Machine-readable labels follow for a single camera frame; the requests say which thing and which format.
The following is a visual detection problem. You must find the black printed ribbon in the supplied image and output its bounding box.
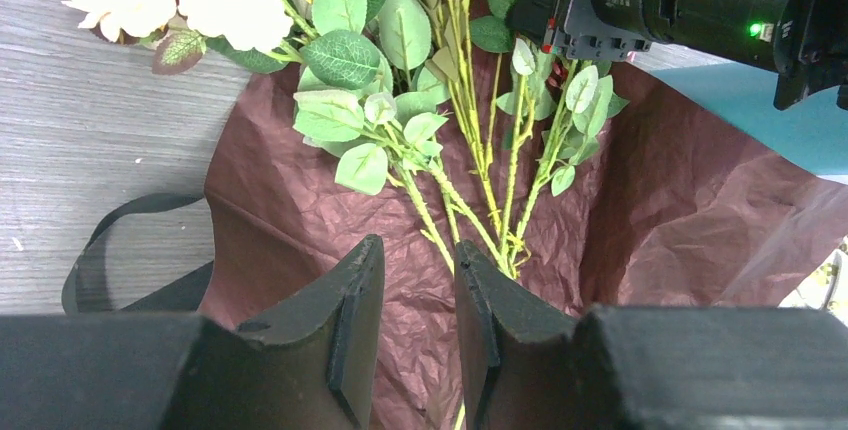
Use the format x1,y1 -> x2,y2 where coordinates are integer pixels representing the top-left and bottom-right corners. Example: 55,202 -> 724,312
60,192 -> 214,315

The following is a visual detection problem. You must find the teal vase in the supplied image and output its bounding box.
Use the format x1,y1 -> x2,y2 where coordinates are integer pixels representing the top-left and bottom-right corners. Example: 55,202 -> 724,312
651,63 -> 847,184

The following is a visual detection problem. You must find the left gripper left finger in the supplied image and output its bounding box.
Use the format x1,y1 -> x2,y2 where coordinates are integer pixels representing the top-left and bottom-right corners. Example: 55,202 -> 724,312
159,235 -> 385,429

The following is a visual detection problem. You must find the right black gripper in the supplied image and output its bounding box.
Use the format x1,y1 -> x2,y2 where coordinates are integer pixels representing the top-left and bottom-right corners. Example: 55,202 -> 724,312
506,0 -> 652,62

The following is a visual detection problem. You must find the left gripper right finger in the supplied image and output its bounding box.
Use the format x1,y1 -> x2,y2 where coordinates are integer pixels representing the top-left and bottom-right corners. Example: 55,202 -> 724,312
454,240 -> 623,429

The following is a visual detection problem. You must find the pink flower bouquet red wrap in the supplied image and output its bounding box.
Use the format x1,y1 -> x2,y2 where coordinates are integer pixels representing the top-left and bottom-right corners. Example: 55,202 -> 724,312
46,0 -> 631,430

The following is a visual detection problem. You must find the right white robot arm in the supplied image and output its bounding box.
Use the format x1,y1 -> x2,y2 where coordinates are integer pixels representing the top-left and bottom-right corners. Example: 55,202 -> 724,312
506,0 -> 847,110

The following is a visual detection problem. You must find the dark red wrapping paper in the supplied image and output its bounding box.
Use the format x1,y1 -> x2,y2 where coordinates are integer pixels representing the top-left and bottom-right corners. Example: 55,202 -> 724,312
201,65 -> 847,429

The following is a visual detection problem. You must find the crumpled printed cloth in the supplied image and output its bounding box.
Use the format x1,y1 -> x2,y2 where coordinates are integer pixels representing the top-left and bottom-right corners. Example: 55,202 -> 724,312
780,238 -> 847,325

